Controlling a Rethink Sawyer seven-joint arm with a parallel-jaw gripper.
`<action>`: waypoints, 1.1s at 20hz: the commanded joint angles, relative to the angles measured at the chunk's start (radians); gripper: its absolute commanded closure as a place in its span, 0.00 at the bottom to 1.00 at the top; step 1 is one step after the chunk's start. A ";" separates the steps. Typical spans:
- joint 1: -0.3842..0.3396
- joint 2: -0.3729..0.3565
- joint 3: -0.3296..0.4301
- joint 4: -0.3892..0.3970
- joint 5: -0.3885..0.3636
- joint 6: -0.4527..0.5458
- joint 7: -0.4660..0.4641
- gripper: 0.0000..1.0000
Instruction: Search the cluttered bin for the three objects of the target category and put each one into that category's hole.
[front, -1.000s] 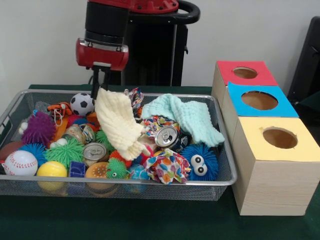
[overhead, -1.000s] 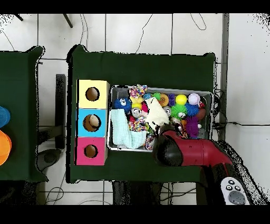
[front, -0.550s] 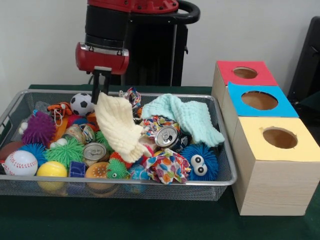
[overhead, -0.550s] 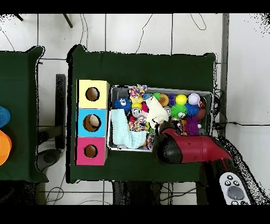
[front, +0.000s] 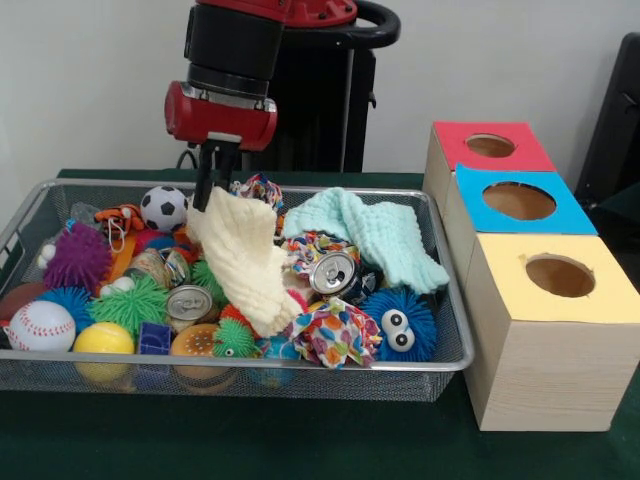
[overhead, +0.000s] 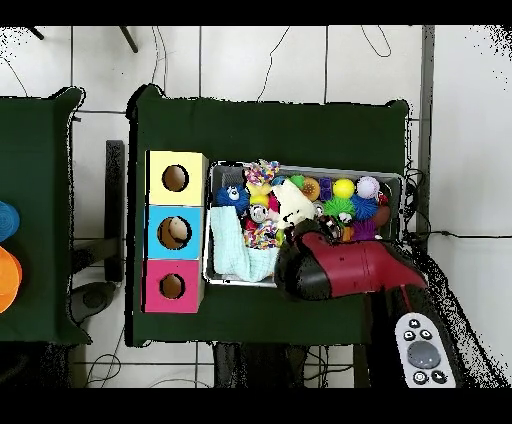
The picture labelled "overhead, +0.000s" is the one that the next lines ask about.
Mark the cream muslin cloth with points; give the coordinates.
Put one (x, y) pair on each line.
(294, 202)

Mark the light blue muslin cloth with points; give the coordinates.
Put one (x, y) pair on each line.
(228, 244)

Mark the orange plastic bowl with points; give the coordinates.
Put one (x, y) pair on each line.
(8, 280)

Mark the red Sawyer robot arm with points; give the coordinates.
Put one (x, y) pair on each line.
(360, 268)

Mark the shallow clear mesh bin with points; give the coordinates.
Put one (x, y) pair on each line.
(224, 172)

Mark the wooden three-hole box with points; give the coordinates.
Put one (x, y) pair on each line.
(176, 200)

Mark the crushed drink can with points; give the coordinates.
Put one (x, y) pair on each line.
(259, 212)

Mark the blue spiky ball with eyes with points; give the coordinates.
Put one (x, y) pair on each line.
(231, 198)

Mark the burger toy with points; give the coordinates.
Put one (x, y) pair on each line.
(310, 188)

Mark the green spiky ball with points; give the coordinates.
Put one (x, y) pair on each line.
(336, 206)

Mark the dark green table cloth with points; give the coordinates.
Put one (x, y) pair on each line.
(260, 132)

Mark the yellow smooth ball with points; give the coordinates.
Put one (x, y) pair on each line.
(344, 188)

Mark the purple spiky ball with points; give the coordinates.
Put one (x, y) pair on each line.
(364, 230)

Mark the white baseball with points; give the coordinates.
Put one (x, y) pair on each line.
(368, 187)

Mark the black stand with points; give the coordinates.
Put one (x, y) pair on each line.
(115, 200)

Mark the green covered side table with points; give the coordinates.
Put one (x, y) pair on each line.
(40, 160)

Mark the blue plastic cup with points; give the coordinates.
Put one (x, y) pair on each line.
(8, 222)

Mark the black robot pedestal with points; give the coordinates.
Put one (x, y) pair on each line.
(256, 368)

